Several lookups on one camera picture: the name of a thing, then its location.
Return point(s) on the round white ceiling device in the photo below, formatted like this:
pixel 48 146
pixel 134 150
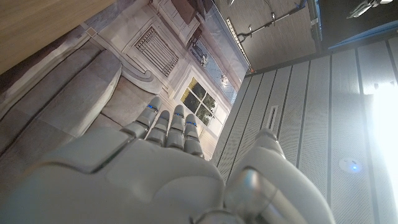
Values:
pixel 350 165

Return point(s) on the printed living room backdrop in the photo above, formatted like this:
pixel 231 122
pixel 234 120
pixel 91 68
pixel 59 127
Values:
pixel 77 84

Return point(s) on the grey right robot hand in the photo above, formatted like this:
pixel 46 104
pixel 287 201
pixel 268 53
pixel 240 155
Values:
pixel 140 180

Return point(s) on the black ceiling bar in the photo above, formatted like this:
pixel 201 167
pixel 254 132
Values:
pixel 270 21

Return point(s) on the narrow ceiling slot vent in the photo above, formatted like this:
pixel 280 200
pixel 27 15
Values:
pixel 272 117

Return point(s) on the perforated metal rail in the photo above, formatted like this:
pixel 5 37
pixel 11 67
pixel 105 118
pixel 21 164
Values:
pixel 237 43

